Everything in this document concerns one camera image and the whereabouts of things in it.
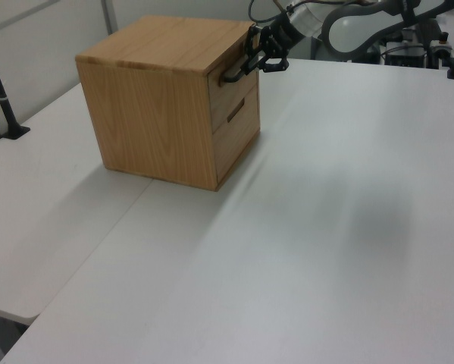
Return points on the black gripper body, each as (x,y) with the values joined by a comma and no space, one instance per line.
(281,34)

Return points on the black box device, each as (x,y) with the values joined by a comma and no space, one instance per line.
(404,57)

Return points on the black pole with flat base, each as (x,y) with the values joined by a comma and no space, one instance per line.
(7,113)

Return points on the wooden two-drawer cabinet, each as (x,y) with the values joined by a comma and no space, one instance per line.
(143,113)

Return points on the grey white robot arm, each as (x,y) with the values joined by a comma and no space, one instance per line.
(344,11)

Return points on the wooden drawer with slot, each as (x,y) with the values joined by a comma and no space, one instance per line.
(238,148)

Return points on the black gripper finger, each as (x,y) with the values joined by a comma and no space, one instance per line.
(253,45)
(276,65)

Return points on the grey emergency stop button box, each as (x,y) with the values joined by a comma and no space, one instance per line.
(443,47)

